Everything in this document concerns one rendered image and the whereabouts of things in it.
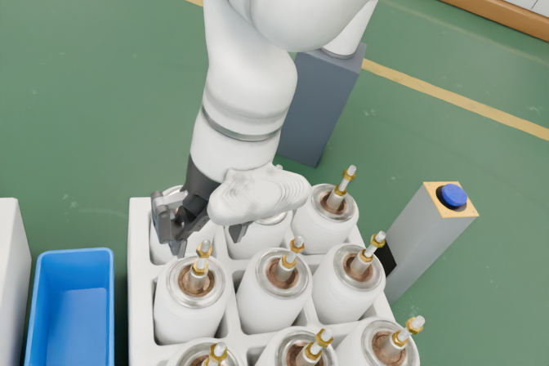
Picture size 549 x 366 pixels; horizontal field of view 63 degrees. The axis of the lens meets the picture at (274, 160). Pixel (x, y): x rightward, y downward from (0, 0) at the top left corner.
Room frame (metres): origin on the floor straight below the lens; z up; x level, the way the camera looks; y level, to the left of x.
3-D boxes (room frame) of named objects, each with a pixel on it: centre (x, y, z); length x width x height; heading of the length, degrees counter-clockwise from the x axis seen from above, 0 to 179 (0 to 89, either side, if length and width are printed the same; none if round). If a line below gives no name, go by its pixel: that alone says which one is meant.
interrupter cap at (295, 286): (0.34, -0.06, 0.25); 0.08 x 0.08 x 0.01
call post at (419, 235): (0.55, -0.29, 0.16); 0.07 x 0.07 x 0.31; 28
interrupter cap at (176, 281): (0.29, 0.04, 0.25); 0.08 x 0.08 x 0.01
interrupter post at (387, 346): (0.30, -0.22, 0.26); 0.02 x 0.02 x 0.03
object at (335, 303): (0.40, -0.17, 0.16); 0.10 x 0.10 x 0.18
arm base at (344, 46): (0.90, -0.04, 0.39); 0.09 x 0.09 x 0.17; 89
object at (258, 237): (0.45, -0.01, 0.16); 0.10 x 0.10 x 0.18
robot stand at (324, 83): (0.90, -0.04, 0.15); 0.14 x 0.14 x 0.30; 89
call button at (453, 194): (0.55, -0.29, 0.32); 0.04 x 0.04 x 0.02
